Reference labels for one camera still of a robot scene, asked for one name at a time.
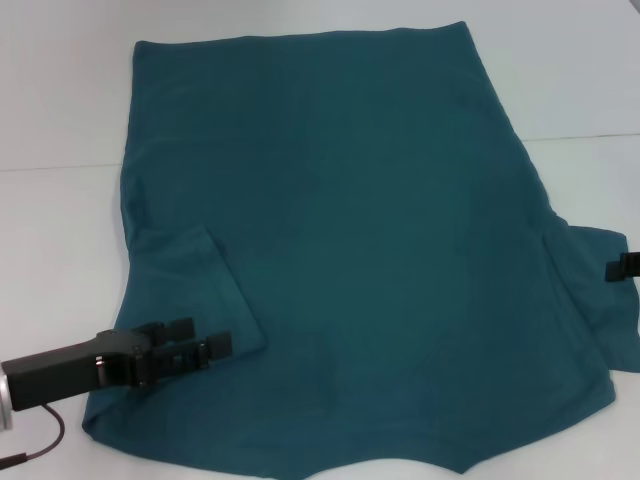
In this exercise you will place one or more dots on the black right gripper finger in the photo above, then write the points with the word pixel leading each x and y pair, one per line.
pixel 622 267

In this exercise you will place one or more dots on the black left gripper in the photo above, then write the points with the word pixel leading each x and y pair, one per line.
pixel 65 370

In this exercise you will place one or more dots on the teal blue t-shirt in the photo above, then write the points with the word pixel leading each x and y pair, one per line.
pixel 350 240

